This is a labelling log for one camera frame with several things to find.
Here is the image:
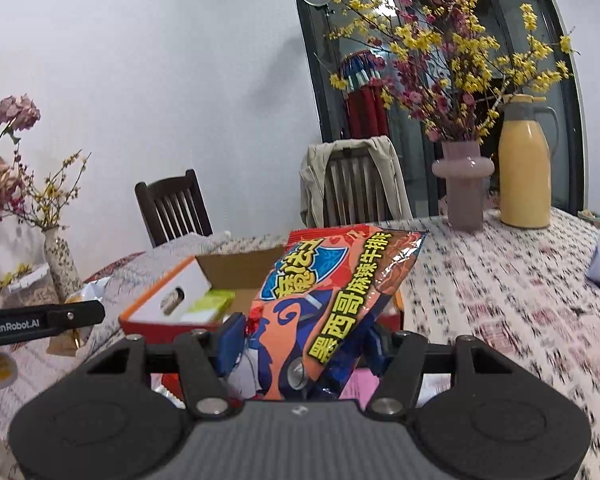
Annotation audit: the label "slatted wooden chair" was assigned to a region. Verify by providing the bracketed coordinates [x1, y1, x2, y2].
[325, 147, 396, 228]

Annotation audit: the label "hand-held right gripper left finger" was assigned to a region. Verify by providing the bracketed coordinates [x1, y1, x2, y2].
[85, 312, 247, 420]

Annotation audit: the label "small speckled vase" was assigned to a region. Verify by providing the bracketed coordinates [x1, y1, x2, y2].
[42, 225, 83, 301]

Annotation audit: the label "red cardboard box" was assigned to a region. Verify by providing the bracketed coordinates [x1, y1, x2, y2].
[118, 245, 406, 341]

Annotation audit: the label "red blue chip bag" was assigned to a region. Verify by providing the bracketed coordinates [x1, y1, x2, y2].
[227, 227, 427, 402]

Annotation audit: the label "red blue hanging garment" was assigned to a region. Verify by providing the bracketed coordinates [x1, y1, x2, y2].
[339, 50, 391, 138]

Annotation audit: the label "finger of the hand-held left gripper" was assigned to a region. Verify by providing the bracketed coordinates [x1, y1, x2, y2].
[47, 301, 106, 335]

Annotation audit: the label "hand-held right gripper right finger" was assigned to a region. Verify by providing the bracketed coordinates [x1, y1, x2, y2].
[362, 322, 516, 418]

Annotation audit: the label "dark wooden chair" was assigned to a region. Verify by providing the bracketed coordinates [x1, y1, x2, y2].
[135, 169, 214, 247]

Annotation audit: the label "mauve collared vase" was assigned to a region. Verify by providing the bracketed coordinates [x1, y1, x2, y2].
[431, 140, 496, 232]

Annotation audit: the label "yellow magenta flower sprigs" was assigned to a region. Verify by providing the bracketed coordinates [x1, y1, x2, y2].
[0, 150, 91, 231]

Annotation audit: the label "pink vase with flowers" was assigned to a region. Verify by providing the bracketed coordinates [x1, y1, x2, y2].
[290, 0, 598, 216]

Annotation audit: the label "green white bar packet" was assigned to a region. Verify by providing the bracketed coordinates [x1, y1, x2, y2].
[182, 290, 236, 322]

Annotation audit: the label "dried pink rose bouquet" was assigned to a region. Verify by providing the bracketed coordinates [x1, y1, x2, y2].
[0, 94, 42, 221]

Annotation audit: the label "yellow flower sprig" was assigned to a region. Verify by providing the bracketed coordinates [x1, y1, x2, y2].
[0, 262, 33, 296]

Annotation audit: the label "yellow thermos jug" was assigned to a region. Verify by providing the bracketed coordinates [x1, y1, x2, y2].
[497, 94, 561, 229]

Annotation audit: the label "red snack packet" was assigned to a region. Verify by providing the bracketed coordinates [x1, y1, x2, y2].
[150, 372, 188, 411]

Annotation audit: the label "beige jacket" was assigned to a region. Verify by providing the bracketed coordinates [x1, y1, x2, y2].
[300, 136, 413, 228]

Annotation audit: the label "pink snack packet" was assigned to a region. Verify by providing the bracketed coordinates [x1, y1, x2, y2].
[347, 367, 381, 408]

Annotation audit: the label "yellow pink blossom branches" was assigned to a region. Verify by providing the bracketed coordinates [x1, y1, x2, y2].
[325, 0, 578, 143]

